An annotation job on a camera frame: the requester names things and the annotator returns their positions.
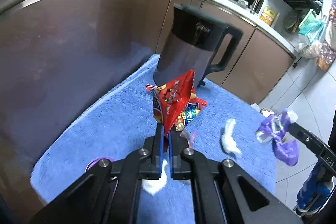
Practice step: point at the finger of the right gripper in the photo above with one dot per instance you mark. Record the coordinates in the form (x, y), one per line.
(322, 152)

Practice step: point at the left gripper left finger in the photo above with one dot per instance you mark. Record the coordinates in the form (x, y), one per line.
(152, 168)

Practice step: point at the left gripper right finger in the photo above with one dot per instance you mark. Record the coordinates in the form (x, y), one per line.
(179, 169)

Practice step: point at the purple candy wrapper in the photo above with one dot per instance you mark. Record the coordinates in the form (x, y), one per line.
(273, 130)

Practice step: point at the red chip bag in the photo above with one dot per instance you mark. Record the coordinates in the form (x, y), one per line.
(175, 104)

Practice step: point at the brown kitchen cabinets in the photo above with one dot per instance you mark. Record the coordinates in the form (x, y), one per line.
(57, 58)

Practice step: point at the white crumpled tissue near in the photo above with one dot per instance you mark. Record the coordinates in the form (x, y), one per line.
(152, 187)

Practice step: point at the white crumpled tissue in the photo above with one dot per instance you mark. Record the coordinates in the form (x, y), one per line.
(228, 143)
(152, 187)

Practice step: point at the patterned hanging apron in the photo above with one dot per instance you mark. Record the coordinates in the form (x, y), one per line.
(327, 53)

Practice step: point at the grey black electric kettle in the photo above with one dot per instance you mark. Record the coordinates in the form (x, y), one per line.
(198, 42)

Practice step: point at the green plastic bag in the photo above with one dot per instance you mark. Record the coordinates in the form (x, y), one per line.
(310, 29)

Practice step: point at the yellow detergent bottle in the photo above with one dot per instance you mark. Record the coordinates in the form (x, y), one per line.
(267, 15)

